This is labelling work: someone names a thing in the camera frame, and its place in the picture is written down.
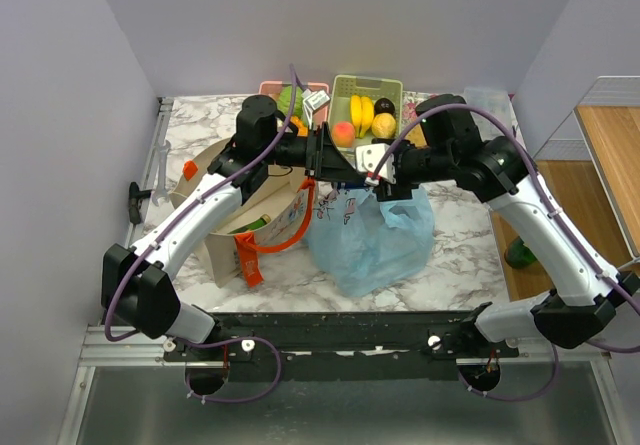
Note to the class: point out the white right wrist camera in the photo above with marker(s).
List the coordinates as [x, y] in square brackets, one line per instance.
[376, 163]

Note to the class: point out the green cabbage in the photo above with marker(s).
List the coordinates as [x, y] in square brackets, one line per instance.
[290, 97]

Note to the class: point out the silver metal wrench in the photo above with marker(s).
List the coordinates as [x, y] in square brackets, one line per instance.
[160, 192]

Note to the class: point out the green plastic basket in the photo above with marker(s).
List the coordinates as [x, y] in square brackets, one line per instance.
[347, 86]

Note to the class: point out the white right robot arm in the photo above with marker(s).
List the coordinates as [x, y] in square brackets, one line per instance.
[475, 150]

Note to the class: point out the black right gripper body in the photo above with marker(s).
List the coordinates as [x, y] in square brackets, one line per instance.
[413, 166]

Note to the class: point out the yellow orange food piece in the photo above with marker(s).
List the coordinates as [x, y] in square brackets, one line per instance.
[300, 125]

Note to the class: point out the dark purple plum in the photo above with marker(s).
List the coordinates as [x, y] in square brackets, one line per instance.
[384, 105]

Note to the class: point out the yellow pear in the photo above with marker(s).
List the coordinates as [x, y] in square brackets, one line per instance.
[384, 126]

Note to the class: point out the floral rectangular tray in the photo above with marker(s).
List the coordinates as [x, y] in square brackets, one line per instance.
[408, 114]

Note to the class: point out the pink orange peach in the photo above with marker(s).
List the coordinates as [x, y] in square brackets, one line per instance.
[343, 134]

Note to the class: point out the beige canvas tote bag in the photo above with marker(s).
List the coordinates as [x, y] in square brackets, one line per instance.
[288, 198]

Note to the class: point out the clear plastic organizer box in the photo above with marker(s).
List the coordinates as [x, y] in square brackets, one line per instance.
[493, 101]

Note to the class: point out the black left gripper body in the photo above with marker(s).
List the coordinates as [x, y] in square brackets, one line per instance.
[291, 151]

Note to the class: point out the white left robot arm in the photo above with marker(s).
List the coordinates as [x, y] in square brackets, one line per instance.
[137, 280]

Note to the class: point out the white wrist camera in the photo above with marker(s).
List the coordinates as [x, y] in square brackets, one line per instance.
[376, 163]
[312, 102]

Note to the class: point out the yellow banana bunch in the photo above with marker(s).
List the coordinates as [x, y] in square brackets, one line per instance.
[362, 114]

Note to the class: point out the black clamp handle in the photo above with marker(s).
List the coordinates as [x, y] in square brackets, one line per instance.
[135, 197]

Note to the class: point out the green glass bottle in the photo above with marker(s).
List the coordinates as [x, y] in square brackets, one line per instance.
[517, 255]

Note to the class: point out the light blue plastic grocery bag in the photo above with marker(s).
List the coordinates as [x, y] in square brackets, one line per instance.
[365, 244]

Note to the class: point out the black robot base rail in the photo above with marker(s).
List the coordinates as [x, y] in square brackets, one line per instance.
[344, 346]

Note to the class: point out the pink plastic basket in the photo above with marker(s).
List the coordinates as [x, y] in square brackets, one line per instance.
[274, 88]

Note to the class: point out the white wire wooden shelf rack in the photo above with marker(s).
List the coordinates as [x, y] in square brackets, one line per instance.
[591, 164]

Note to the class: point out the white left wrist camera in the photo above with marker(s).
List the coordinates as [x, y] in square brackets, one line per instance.
[312, 102]

